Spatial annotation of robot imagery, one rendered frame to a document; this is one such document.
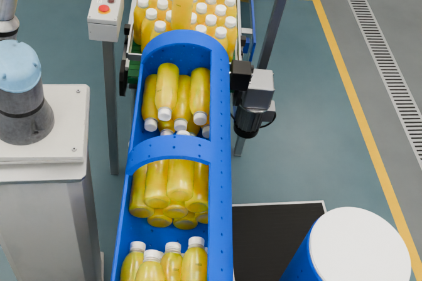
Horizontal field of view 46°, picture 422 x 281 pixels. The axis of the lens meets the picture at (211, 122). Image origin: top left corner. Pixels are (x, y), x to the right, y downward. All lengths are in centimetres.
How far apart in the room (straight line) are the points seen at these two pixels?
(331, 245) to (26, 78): 88
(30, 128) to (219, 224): 52
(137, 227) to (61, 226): 27
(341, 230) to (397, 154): 170
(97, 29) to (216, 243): 94
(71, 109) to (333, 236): 79
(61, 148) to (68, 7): 232
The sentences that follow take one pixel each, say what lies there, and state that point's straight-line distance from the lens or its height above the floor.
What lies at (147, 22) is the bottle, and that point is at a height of 106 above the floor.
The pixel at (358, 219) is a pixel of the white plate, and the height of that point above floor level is 104.
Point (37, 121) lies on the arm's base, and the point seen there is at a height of 124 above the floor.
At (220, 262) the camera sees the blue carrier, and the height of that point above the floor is 119.
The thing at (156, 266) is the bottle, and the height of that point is 113.
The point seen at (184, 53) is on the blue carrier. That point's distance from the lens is 160.
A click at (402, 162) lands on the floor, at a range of 309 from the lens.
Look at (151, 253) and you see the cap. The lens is 122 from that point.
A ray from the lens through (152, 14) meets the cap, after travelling 181.
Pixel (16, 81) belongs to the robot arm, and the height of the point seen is 138.
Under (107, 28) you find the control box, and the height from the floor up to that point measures 106.
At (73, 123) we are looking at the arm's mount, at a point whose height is 117.
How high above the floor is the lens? 224
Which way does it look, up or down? 51 degrees down
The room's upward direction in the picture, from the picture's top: 11 degrees clockwise
